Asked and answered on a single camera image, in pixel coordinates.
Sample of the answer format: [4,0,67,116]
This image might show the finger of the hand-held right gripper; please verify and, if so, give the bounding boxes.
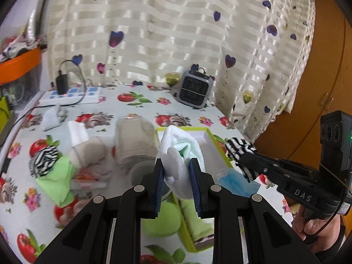
[251,153,279,169]
[238,157,275,183]

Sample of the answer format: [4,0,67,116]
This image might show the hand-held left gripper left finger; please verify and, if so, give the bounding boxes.
[33,159,165,264]

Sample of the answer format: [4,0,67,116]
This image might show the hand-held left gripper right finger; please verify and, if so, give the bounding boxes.
[189,158,322,264]

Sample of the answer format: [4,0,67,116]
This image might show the black white striped sock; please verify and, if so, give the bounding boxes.
[225,137,260,183]
[29,146,62,179]

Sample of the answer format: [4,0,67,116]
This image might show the mint green cloth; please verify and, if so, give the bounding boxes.
[176,140,199,166]

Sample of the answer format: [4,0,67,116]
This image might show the green rimmed tray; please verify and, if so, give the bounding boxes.
[155,126,234,253]

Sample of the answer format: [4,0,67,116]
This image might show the white and mint sock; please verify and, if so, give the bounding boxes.
[155,125,206,199]

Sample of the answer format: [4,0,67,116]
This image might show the white work glove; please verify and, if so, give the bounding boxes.
[42,104,69,131]

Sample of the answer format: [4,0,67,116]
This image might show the person's right hand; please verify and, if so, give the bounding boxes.
[291,206,344,253]

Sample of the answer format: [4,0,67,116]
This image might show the blue face mask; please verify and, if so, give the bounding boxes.
[217,169,260,198]

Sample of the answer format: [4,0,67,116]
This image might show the light green folded towel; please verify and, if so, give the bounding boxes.
[180,198,215,243]

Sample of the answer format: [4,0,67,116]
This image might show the beige knit cloth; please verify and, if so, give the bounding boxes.
[114,117,160,171]

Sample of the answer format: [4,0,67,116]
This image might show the beige rolled sock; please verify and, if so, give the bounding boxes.
[67,137,107,169]

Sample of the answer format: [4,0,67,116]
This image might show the fruit print tablecloth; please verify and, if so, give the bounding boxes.
[0,84,299,264]

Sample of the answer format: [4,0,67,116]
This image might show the small grey heater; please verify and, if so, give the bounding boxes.
[177,64,215,108]

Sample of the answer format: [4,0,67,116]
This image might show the white folded cloth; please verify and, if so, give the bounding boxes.
[67,121,90,149]

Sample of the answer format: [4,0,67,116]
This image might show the light green cloth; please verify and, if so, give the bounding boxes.
[35,155,78,207]

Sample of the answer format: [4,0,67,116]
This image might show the wooden cabinet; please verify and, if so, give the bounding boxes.
[251,0,352,167]

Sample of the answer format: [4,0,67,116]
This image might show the white blue power strip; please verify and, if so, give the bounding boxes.
[38,87,101,107]

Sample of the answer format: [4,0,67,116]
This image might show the black power adapter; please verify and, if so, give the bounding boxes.
[55,73,69,95]

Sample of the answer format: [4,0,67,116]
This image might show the striped curtain with hearts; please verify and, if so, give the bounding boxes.
[46,0,317,141]

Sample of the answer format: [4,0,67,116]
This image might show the green cardboard box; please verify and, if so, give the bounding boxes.
[0,96,16,133]

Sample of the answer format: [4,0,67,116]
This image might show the clear bin with orange lid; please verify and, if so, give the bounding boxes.
[0,47,44,116]

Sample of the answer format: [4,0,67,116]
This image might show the pile of mixed packets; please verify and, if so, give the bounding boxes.
[0,29,46,62]

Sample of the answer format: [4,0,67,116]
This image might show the black adapter cable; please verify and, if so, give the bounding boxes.
[36,60,85,108]

